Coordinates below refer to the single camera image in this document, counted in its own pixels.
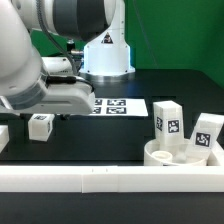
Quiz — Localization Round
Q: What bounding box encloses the white round stool seat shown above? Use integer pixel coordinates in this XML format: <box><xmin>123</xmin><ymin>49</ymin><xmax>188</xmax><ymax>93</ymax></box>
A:
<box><xmin>144</xmin><ymin>139</ymin><xmax>218</xmax><ymax>166</ymax></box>

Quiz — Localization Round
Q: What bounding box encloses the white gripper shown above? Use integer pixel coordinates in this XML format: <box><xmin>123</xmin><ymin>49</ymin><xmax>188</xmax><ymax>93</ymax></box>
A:
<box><xmin>6</xmin><ymin>57</ymin><xmax>95</xmax><ymax>115</ymax></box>

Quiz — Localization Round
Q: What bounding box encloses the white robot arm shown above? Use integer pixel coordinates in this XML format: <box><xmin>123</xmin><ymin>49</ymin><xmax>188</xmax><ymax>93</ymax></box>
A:
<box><xmin>0</xmin><ymin>0</ymin><xmax>135</xmax><ymax>115</ymax></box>

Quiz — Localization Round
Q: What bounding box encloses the white fence front wall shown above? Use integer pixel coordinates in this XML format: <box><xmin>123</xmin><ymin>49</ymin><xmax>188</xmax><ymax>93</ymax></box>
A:
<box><xmin>0</xmin><ymin>166</ymin><xmax>224</xmax><ymax>193</ymax></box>

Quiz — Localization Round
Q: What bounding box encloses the white marker sheet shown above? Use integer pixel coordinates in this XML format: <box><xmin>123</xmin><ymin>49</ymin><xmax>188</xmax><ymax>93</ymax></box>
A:
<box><xmin>92</xmin><ymin>98</ymin><xmax>148</xmax><ymax>117</ymax></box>

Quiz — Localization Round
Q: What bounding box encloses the white fence left wall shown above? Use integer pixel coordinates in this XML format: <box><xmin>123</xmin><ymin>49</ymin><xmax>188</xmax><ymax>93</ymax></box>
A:
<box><xmin>0</xmin><ymin>125</ymin><xmax>9</xmax><ymax>153</ymax></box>

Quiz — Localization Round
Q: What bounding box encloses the black camera pole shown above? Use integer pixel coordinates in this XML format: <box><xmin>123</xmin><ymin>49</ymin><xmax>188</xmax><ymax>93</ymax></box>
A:
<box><xmin>67</xmin><ymin>39</ymin><xmax>75</xmax><ymax>52</ymax></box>

